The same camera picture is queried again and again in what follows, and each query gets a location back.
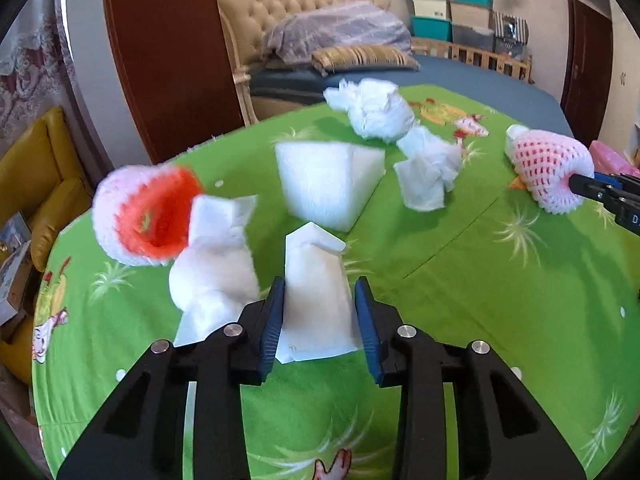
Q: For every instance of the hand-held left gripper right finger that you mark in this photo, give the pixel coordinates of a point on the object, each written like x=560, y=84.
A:
x=370, y=340

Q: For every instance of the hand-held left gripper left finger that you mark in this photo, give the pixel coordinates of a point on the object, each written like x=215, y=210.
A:
x=272, y=330

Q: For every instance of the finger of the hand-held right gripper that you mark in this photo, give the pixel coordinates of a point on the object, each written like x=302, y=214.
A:
x=587, y=186

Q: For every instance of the pink trash bin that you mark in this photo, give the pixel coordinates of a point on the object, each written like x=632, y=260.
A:
x=612, y=156

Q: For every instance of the pink foam fruit net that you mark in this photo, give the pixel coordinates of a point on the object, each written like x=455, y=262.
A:
x=545, y=165

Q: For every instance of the small white foam sheet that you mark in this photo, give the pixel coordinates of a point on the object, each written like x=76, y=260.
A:
x=315, y=300

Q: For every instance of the white foam block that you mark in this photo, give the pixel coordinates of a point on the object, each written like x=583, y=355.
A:
x=320, y=180

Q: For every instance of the red white foam fruit net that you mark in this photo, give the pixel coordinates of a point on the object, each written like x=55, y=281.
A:
x=150, y=230

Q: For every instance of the green printed tablecloth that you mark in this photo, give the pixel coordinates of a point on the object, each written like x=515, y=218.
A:
x=450, y=310

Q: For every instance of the large white foam sheet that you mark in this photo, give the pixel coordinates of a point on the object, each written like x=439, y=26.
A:
x=210, y=270

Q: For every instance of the dark brown door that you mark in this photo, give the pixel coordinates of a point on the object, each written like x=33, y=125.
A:
x=585, y=55

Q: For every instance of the bed with blue sheet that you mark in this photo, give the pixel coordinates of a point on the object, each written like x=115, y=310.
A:
x=475, y=77

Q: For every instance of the white crumpled tissue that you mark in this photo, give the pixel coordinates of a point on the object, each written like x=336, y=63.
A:
x=430, y=170

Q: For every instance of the grey clear storage box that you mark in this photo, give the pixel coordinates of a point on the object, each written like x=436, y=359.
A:
x=472, y=37

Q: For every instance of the beige storage box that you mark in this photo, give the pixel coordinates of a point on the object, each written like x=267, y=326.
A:
x=470, y=14

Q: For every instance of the white crumpled paper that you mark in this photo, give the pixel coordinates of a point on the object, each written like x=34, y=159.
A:
x=370, y=105

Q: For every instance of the white storage box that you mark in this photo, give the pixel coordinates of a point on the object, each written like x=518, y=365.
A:
x=432, y=8

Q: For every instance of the brown striped pillow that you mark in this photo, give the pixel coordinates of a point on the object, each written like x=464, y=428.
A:
x=360, y=56

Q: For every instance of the flat white box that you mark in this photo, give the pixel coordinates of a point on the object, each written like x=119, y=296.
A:
x=15, y=275

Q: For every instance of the yellow leather armchair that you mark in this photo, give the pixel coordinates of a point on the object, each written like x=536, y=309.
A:
x=45, y=180

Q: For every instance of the small blue box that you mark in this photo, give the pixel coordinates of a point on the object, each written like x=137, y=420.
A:
x=12, y=230

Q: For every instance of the grey plastic-covered bedding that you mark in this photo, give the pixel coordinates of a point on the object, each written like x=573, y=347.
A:
x=340, y=25

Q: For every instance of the brown wooden panel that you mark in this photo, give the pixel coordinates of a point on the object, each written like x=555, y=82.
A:
x=165, y=50

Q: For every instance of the beige tufted headboard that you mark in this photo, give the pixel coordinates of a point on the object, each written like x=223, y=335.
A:
x=280, y=5

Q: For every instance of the patterned lace curtain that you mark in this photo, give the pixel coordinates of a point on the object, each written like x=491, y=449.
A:
x=30, y=80

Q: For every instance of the wooden crib rail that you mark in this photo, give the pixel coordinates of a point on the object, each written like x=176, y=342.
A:
x=470, y=55

